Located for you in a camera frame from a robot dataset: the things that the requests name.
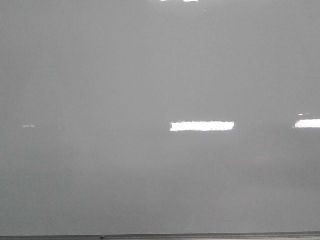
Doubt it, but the white glossy whiteboard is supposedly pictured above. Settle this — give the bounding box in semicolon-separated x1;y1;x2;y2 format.
0;0;320;236

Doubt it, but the grey aluminium whiteboard frame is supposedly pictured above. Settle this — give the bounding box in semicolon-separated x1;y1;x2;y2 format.
0;231;320;240

